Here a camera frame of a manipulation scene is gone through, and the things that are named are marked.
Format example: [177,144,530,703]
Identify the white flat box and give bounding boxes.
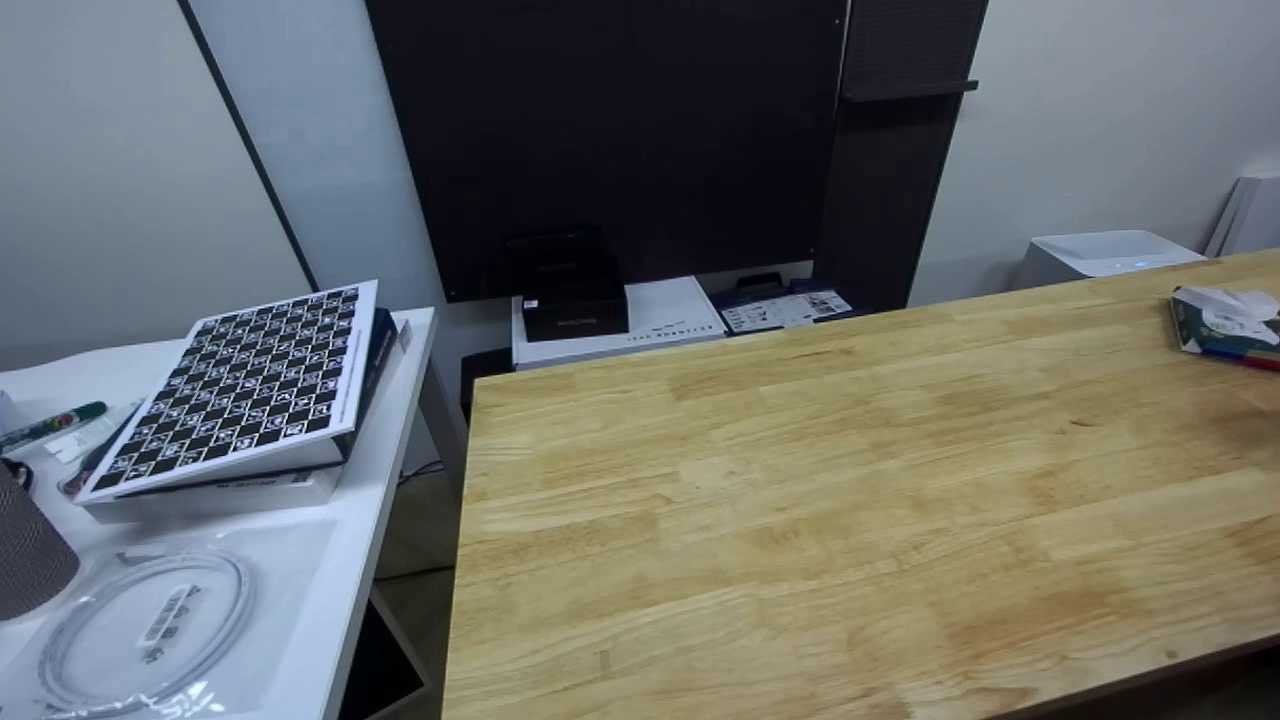
[508,273,734,374]

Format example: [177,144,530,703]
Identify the small black device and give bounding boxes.
[515,231,631,345]

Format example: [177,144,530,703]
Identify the grey keypad device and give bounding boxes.
[718,273,862,340]

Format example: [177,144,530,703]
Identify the black monitor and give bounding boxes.
[364,0,854,310]

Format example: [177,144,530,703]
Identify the black shelf unit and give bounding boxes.
[814,0,997,313]

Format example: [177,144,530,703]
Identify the white side table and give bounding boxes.
[0,304,445,720]

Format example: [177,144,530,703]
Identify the white box with grille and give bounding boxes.
[1013,226,1207,293]

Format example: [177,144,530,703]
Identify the green and white packet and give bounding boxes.
[1170,280,1280,376]

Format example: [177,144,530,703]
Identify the green marker pen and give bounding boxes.
[0,396,111,453]

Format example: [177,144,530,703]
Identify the white flat panel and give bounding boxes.
[1199,163,1280,262]

